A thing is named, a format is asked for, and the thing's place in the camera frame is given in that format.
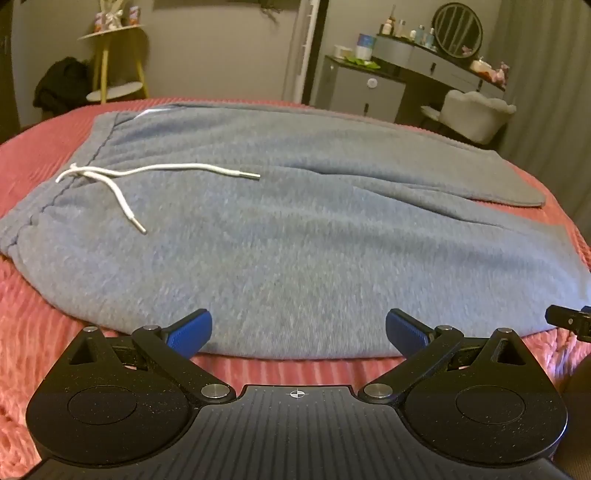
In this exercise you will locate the small blue bottle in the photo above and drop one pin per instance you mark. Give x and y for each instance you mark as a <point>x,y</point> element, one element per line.
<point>429,38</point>

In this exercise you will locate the yellow-legged side table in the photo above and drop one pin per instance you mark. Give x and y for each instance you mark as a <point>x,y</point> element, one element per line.
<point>108,60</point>

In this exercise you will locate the white cup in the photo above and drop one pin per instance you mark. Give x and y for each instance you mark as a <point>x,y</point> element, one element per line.
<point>342,50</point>

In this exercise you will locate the blue and white jar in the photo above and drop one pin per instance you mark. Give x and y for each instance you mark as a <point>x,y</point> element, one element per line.
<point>365,46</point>

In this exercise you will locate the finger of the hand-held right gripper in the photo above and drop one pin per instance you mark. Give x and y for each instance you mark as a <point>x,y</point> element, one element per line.
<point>570,321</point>

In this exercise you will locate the pink plush toy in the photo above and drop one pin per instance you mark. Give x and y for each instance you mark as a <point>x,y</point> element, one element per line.
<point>501,74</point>

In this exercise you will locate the white scalloped chair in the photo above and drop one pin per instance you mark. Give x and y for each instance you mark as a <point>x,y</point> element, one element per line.
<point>475,115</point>

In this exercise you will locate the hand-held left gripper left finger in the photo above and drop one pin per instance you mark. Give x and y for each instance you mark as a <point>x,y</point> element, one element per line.
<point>190,333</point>

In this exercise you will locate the grey cabinet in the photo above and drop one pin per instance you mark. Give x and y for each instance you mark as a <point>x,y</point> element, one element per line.
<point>355,94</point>

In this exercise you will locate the round black-framed mirror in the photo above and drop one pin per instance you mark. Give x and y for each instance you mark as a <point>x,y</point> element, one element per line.
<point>458,28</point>

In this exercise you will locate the white slotted post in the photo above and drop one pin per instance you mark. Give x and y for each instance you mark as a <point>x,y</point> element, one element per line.
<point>307,50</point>

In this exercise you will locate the black bag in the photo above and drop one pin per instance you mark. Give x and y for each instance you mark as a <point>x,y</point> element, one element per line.
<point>64,83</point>

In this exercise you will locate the small printed can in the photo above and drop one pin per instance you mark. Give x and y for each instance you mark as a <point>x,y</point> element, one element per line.
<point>135,14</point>
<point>99,22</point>

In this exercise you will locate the pink ribbed blanket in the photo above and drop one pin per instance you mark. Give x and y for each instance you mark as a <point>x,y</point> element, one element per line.
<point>32,360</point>

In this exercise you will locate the grey curtain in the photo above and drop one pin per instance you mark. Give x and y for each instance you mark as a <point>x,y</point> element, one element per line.
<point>545,92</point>

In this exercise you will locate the white bow ornament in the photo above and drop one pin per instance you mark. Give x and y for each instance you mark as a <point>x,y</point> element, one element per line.
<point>113,18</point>

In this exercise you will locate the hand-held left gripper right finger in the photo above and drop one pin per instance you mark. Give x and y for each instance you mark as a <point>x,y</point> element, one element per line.
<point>406,331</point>

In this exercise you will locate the grey vanity desk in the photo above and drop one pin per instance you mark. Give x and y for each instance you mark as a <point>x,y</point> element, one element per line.
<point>438,69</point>

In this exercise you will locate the green leafy tray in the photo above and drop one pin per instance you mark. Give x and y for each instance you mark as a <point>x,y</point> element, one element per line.
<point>364,63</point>

